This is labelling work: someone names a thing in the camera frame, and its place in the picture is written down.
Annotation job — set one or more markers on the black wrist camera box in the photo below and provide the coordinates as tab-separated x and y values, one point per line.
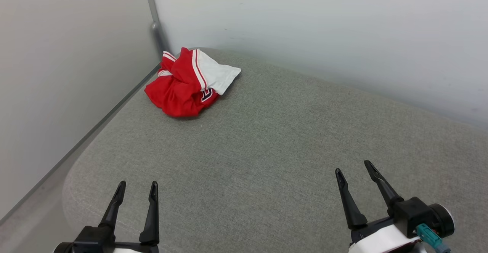
415	211

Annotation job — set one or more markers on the grey metal partition post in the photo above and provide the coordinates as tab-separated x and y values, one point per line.
155	26

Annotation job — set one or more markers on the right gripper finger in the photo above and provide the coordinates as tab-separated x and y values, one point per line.
350	207
383	186

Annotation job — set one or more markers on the grey metal floor rail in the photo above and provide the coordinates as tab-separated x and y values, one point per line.
95	129

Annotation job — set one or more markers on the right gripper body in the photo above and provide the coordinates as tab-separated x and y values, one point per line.
381	239

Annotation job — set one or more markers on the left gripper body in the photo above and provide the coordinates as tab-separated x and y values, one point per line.
93	239

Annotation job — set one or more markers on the red and white basketball jersey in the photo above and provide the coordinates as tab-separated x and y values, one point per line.
179	93

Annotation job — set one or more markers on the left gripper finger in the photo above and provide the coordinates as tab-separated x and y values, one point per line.
113	209
151	222

